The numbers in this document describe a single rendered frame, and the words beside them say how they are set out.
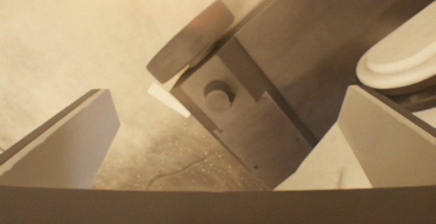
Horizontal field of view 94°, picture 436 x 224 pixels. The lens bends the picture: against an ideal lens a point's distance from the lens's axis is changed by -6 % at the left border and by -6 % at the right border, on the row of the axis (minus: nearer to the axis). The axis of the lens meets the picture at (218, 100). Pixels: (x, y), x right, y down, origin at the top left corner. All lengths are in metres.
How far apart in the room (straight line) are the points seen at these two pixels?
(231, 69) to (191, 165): 0.43
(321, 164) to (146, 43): 0.47
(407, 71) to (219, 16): 0.27
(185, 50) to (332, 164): 0.26
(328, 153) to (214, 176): 0.47
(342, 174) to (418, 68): 0.14
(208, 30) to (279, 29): 0.12
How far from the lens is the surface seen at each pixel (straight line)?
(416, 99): 0.30
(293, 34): 0.40
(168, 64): 0.37
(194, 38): 0.35
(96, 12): 0.63
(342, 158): 0.30
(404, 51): 0.33
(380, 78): 0.32
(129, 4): 0.59
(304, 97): 0.43
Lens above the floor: 0.55
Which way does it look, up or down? 68 degrees down
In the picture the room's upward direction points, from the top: 177 degrees counter-clockwise
